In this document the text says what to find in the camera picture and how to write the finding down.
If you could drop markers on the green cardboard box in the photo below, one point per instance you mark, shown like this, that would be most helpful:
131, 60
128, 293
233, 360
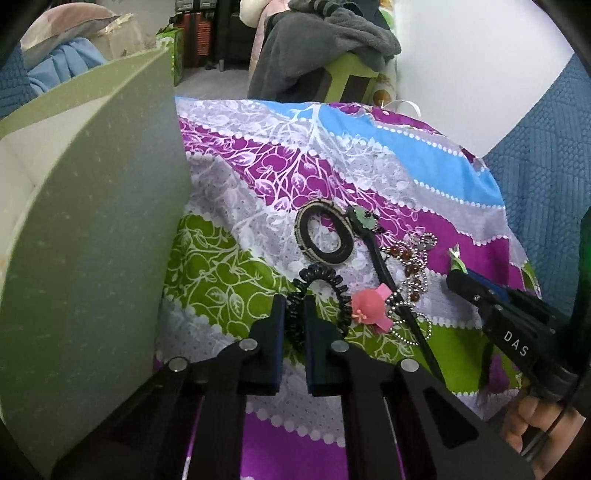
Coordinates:
92, 230

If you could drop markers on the small blue textured cushion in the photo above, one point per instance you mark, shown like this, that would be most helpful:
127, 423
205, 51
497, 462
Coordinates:
540, 184

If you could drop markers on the red suitcase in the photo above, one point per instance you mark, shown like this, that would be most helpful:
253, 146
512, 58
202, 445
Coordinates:
196, 39

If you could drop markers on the black hair stick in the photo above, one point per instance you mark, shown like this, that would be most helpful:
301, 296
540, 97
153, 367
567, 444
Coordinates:
382, 272

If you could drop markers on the small green hair clip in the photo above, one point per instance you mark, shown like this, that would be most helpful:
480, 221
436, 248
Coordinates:
457, 262

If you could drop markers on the green shopping bag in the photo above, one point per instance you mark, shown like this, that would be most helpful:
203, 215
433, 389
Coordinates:
171, 50

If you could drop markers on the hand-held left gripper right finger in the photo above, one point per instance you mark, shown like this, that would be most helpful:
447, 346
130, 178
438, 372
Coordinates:
311, 355

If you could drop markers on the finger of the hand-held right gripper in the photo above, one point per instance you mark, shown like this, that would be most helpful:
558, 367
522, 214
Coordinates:
468, 288
501, 288

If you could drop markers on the person's right hand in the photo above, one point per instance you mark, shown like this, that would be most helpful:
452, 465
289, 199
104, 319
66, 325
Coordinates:
531, 424

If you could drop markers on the light blue cloth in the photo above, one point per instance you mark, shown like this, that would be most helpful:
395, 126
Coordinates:
64, 64

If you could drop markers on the grey fleece garment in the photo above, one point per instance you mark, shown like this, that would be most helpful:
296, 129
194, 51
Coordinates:
304, 46

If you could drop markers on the pink patterned pillow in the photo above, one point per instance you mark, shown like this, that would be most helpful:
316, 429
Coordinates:
69, 25

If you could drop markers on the cream duvet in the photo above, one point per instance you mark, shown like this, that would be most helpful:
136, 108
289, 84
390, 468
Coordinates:
251, 11

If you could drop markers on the large blue textured cushion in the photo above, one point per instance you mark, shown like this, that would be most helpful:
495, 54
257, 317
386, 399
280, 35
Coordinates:
14, 87

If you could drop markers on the green plastic stool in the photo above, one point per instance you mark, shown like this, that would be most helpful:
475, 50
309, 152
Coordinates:
344, 69

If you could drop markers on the pink quilt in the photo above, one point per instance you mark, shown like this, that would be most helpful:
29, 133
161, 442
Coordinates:
259, 41

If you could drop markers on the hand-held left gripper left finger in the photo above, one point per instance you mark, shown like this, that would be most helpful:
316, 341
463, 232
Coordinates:
277, 350

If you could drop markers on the colourful floral printed cloth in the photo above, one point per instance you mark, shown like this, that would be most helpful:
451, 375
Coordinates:
286, 152

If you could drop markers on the white ribbon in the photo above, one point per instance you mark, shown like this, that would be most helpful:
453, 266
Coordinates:
408, 105

